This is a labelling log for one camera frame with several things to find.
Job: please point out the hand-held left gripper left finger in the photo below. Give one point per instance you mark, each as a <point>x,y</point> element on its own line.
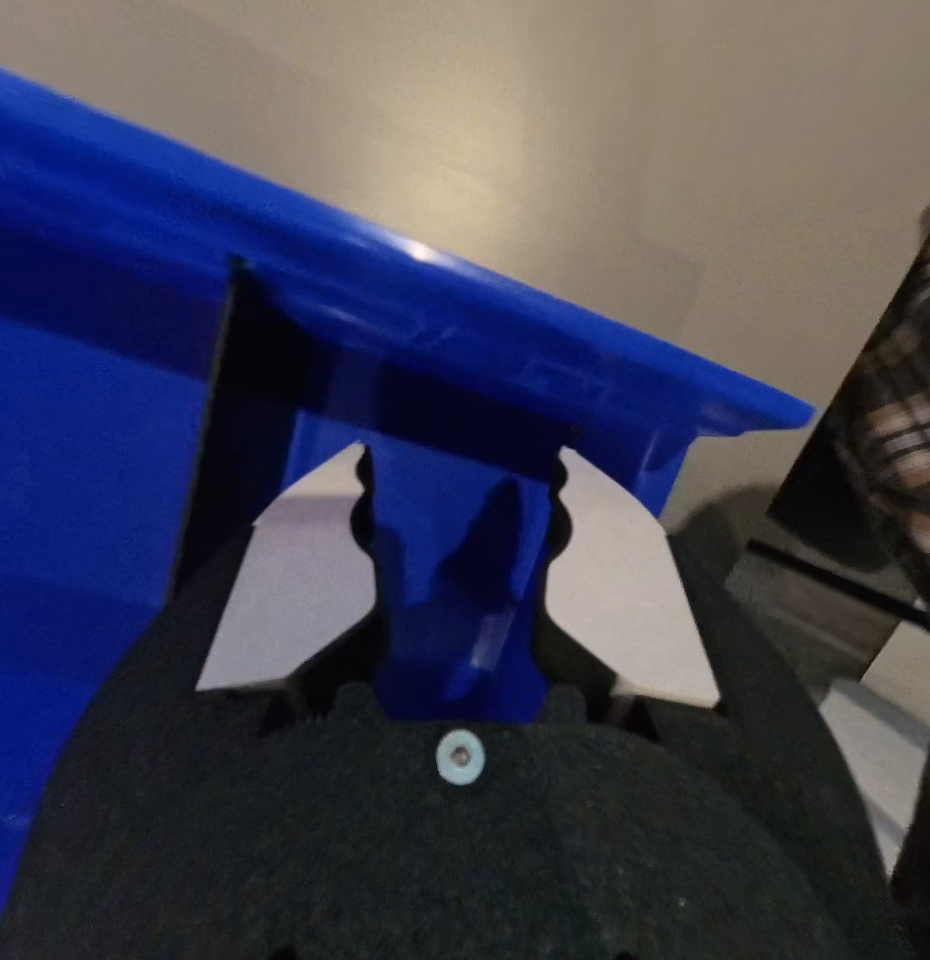
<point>285,600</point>

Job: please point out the blue plastic bin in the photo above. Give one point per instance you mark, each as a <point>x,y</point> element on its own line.
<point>97,450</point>

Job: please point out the black bin divider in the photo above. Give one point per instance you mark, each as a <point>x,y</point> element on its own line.
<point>239,412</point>

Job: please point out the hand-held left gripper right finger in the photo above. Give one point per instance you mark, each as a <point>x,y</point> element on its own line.
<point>630,600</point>

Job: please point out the person's plaid shirt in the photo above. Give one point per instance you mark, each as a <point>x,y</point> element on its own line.
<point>907,420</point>

